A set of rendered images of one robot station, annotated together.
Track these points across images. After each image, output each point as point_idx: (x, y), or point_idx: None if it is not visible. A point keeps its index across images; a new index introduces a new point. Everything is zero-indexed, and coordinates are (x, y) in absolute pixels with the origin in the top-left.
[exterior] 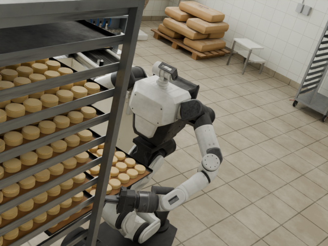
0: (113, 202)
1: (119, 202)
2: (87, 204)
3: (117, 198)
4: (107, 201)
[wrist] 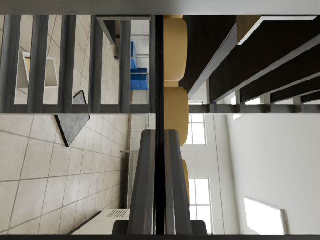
0: (154, 190)
1: (191, 235)
2: None
3: (195, 226)
4: (151, 144)
